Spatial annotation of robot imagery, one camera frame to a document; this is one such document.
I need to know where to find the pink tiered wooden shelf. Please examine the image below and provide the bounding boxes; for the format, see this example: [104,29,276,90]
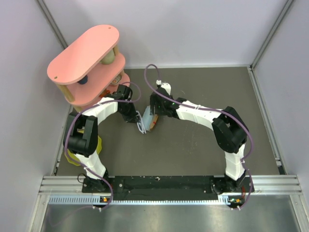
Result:
[47,25,130,112]

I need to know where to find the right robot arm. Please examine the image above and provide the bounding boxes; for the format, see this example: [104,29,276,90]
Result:
[150,87,248,194]

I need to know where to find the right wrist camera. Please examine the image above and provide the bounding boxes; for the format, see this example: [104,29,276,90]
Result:
[156,80,171,96]

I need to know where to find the dark blue object on shelf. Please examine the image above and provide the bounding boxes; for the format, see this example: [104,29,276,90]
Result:
[78,75,88,85]

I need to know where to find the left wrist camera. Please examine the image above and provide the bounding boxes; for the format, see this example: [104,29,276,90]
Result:
[113,85,133,101]

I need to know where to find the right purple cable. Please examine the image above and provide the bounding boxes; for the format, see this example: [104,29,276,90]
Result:
[144,63,255,210]

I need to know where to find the aluminium frame rail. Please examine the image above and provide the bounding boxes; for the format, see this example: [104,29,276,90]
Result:
[30,175,309,232]

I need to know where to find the beige ball on shelf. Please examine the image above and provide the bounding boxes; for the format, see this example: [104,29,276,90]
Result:
[100,49,115,65]

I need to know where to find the small bowl on shelf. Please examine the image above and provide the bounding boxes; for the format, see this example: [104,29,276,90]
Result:
[110,74,122,86]

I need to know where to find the yellow-green dotted plate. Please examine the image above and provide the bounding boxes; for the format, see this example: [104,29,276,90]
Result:
[65,136,102,166]

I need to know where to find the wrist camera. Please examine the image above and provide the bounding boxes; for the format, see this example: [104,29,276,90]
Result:
[156,80,171,96]
[113,85,133,101]

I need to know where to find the light blue cleaning cloth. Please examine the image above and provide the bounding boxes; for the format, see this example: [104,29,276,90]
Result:
[142,106,153,131]

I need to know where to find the plaid glasses case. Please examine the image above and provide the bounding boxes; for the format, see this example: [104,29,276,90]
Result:
[150,115,159,131]

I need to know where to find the white sunglasses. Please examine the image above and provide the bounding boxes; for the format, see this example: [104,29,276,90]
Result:
[136,111,146,134]

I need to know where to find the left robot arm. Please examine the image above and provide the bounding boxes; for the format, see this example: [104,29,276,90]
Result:
[63,85,141,192]

